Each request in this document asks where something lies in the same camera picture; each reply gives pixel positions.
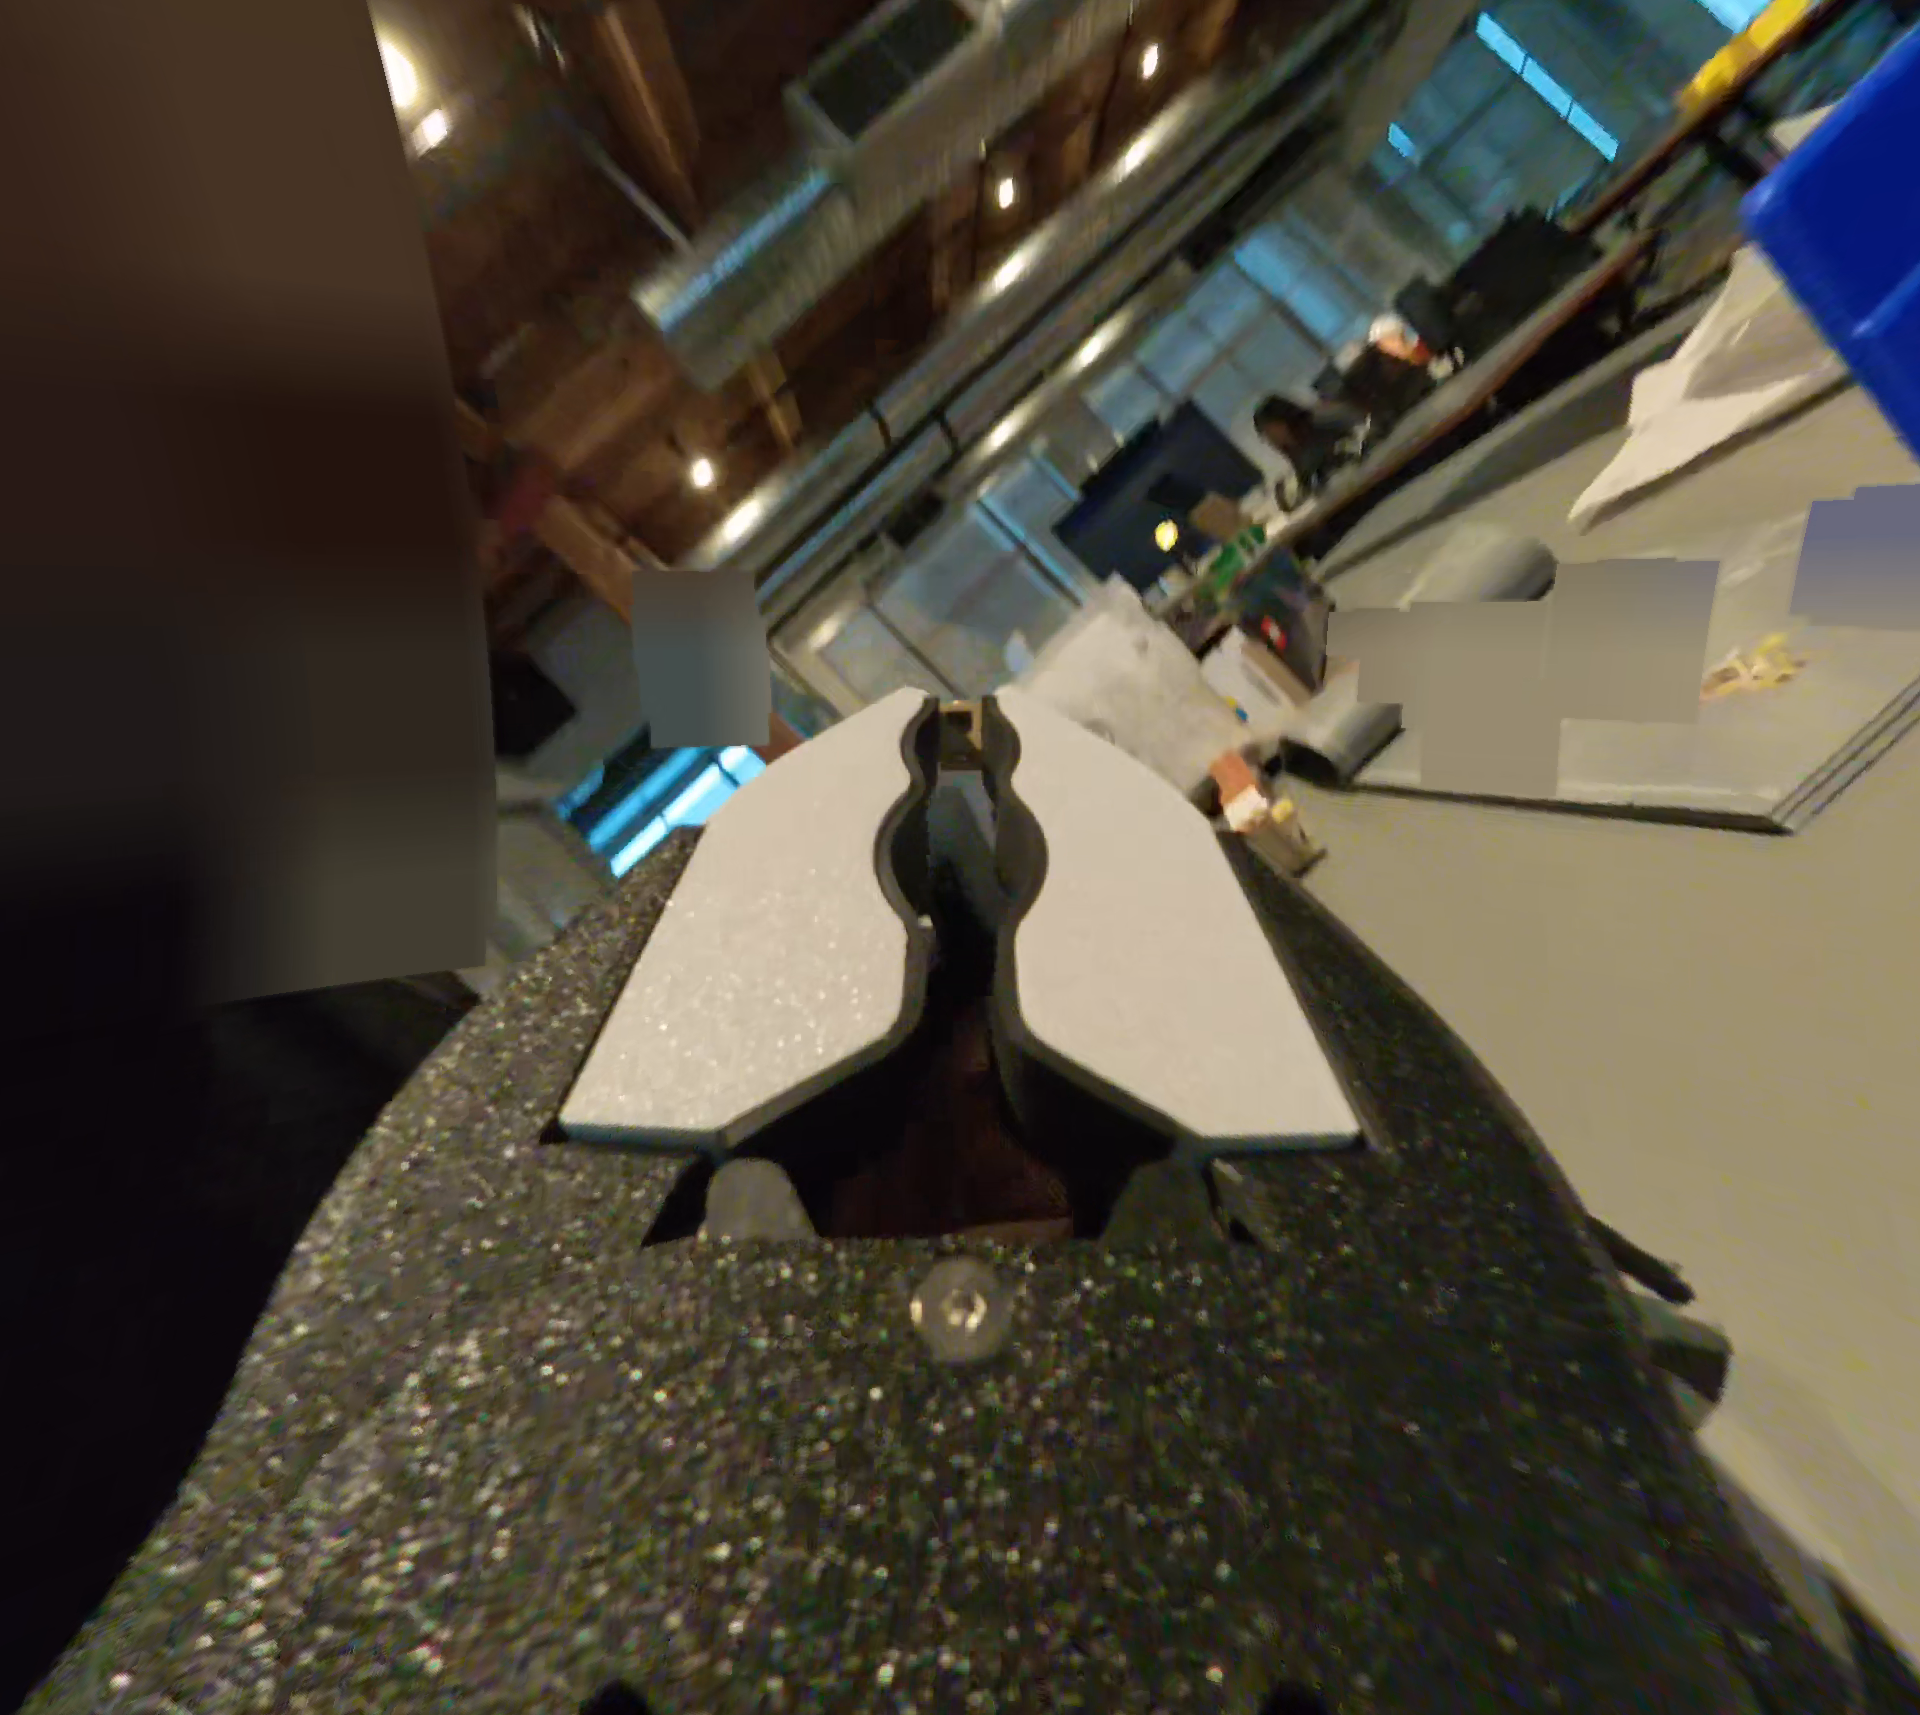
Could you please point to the white bag numbered 2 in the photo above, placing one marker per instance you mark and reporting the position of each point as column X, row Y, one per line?
column 1127, row 680

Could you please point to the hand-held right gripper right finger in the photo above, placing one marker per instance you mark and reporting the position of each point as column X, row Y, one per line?
column 1171, row 982

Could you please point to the crumpled white paper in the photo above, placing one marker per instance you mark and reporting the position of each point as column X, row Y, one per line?
column 1711, row 380

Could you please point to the wooden office table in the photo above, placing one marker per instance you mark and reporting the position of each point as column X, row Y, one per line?
column 1501, row 366

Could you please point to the ceiling spot lamp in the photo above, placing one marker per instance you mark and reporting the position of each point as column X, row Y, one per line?
column 702, row 470
column 427, row 126

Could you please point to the wide metal air duct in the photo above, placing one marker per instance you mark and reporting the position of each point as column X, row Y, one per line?
column 990, row 66

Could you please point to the long thin metal duct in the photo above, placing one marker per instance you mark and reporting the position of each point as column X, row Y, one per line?
column 1111, row 246

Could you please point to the dark printed carton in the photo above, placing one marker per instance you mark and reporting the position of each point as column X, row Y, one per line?
column 1284, row 620

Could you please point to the person's left hand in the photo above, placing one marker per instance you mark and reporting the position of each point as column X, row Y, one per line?
column 946, row 1132

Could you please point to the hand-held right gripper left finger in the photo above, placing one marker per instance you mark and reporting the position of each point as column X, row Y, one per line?
column 750, row 982

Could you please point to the grey instruction booklet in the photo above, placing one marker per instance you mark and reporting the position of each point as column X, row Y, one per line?
column 1560, row 696

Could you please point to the small yellow brick assembly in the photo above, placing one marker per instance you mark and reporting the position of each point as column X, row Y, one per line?
column 958, row 734

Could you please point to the blue plastic bin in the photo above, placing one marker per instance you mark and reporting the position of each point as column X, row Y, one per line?
column 1847, row 246

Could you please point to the grey desk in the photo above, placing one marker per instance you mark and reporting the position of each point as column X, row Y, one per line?
column 1620, row 1056

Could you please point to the black wall speaker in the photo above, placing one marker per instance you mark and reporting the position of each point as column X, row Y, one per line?
column 528, row 696

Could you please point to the black computer monitor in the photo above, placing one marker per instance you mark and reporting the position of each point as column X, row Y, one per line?
column 1171, row 492

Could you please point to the tan studded toy brick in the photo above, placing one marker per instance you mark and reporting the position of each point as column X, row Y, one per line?
column 1283, row 830

